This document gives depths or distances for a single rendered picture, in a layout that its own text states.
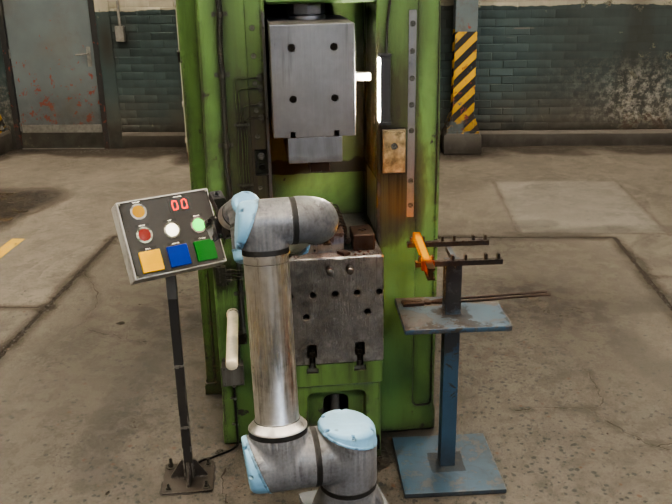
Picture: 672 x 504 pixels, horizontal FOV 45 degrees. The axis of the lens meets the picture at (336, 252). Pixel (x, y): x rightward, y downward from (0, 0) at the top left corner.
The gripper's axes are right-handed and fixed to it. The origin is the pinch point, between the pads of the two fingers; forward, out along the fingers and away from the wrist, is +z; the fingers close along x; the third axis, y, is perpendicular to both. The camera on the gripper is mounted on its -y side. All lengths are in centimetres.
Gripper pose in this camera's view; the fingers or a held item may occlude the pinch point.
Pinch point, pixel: (209, 226)
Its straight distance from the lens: 284.7
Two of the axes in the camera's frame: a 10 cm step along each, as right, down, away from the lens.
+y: 2.7, 9.6, -1.0
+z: -4.4, 2.2, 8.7
